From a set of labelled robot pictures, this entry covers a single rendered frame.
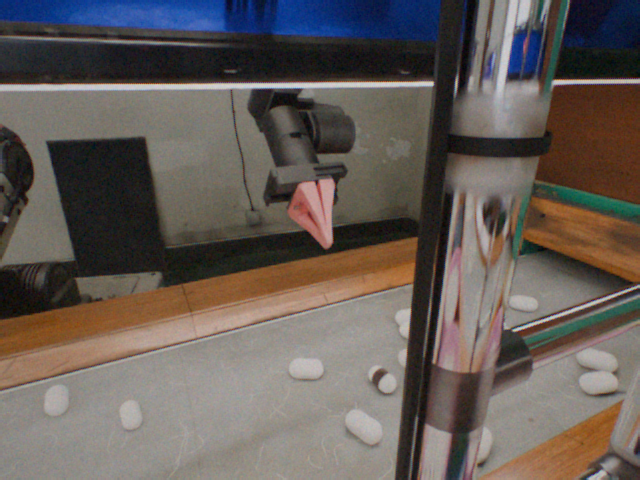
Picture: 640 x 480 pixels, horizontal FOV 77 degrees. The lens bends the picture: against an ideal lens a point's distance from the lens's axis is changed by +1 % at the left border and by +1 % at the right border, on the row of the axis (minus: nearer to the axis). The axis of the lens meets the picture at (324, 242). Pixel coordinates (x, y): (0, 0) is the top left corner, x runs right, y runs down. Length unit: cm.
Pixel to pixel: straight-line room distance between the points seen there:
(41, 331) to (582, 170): 79
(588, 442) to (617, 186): 42
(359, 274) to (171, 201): 192
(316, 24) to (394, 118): 252
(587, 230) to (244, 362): 51
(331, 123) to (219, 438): 41
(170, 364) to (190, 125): 195
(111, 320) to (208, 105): 190
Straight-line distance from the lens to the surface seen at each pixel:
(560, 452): 41
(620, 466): 29
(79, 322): 58
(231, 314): 55
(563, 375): 53
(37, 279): 107
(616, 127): 73
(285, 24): 21
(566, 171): 77
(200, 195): 244
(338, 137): 58
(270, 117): 57
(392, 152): 276
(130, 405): 45
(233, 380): 47
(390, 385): 44
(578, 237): 70
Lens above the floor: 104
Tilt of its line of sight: 23 degrees down
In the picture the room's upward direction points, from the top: straight up
